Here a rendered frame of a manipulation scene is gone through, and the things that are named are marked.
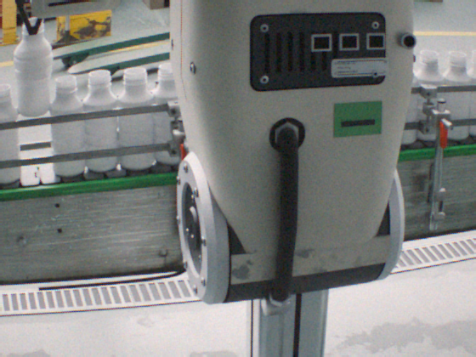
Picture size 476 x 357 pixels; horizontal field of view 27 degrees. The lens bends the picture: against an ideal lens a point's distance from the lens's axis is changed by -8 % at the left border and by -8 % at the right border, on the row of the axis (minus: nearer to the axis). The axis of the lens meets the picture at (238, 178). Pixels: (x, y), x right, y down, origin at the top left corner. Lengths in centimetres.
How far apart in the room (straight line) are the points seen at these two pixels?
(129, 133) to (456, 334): 174
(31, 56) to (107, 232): 34
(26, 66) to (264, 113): 75
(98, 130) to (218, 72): 77
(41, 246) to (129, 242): 16
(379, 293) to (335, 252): 238
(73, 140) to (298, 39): 80
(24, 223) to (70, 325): 155
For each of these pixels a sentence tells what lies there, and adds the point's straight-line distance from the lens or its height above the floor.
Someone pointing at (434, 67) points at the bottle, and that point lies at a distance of 186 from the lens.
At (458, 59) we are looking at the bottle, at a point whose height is 116.
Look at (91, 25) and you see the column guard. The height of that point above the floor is 14.
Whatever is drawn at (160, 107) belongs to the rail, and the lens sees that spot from 170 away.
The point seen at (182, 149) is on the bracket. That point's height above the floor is 107.
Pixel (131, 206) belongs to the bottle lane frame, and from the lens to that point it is 173.
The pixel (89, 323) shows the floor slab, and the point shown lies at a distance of 326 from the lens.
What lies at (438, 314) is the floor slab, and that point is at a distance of 332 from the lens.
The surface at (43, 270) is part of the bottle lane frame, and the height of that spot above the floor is 84.
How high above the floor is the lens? 166
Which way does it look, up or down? 23 degrees down
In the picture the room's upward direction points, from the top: straight up
